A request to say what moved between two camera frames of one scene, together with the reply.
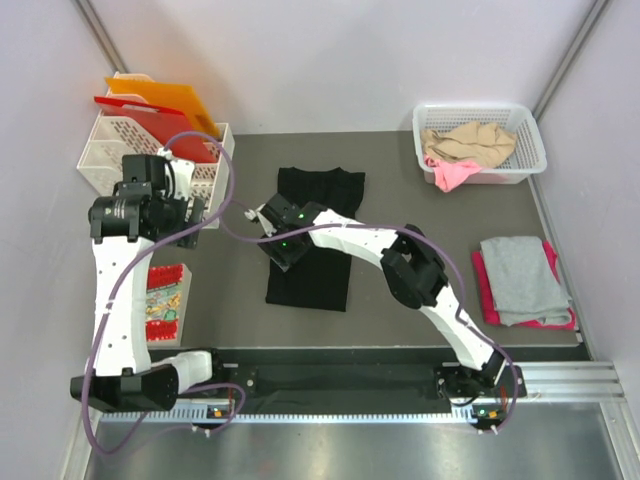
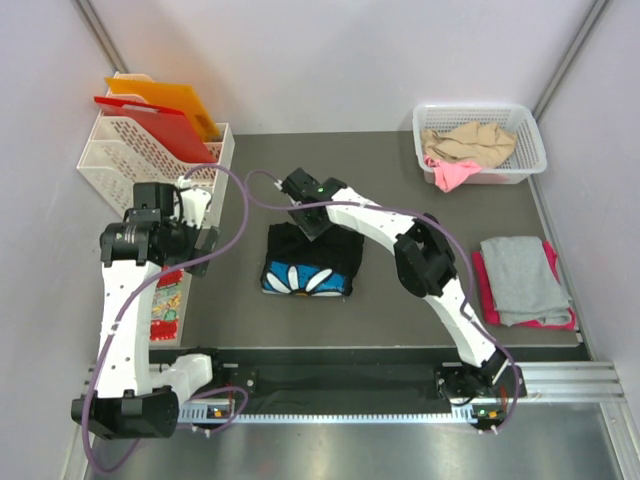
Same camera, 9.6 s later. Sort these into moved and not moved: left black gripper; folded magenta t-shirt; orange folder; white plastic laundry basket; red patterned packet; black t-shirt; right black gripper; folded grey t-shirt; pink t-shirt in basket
Moved: left black gripper; black t-shirt; right black gripper
Not moved: orange folder; folded grey t-shirt; folded magenta t-shirt; white plastic laundry basket; red patterned packet; pink t-shirt in basket
